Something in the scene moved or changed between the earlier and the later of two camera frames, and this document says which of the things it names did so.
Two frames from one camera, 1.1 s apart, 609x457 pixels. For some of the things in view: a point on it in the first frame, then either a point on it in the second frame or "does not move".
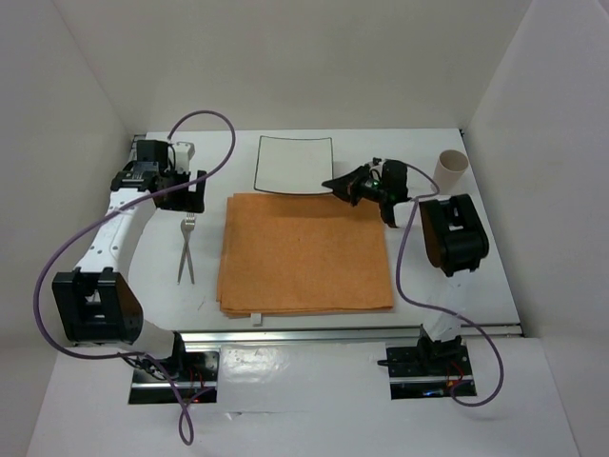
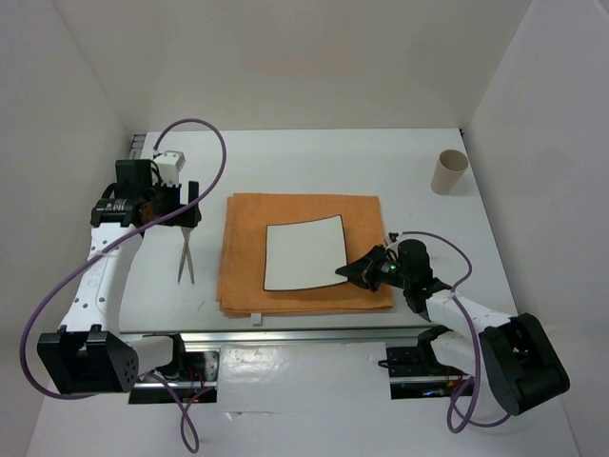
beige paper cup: [451, 167] does not move
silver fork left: [186, 226] does not move
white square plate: [299, 166] -> [304, 254]
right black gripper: [346, 186] -> [363, 269]
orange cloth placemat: [292, 253] does not move
